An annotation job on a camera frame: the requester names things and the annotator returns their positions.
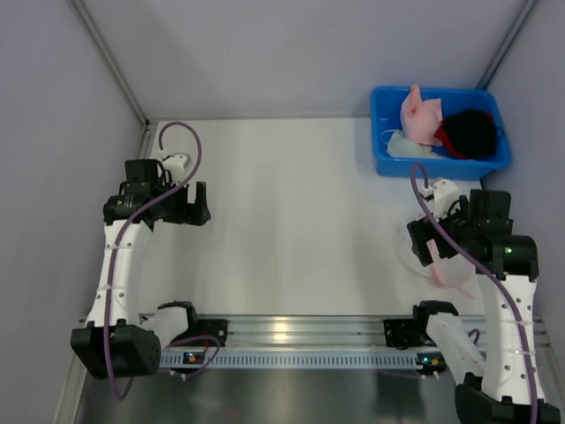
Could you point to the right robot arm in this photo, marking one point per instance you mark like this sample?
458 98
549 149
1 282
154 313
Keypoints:
501 384

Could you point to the slotted cable duct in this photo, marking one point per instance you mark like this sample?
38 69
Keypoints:
224 359

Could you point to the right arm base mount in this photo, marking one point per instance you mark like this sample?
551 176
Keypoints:
403 334

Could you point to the pink bra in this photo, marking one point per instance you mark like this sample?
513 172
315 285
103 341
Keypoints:
420 119

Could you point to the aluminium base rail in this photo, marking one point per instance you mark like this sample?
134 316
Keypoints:
344 333

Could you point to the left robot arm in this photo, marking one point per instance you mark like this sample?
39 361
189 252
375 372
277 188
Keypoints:
114 341

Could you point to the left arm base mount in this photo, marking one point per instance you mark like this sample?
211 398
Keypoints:
207 329

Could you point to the black bra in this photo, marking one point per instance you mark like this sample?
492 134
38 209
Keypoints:
473 133

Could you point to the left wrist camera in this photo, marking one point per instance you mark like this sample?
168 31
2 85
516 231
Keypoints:
176 164

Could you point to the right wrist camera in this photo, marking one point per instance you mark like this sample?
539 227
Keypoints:
442 193

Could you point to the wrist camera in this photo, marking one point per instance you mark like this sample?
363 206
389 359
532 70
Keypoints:
176 164
442 193

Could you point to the red bra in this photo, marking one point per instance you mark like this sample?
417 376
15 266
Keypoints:
442 136

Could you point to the blue plastic bin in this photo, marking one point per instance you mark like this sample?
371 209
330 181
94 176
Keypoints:
454 163

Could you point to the white bra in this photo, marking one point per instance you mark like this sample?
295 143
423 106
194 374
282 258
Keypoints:
398 146

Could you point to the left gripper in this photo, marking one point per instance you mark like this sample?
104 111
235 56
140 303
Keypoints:
186 205

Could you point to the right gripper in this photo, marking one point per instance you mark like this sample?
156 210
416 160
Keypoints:
429 238

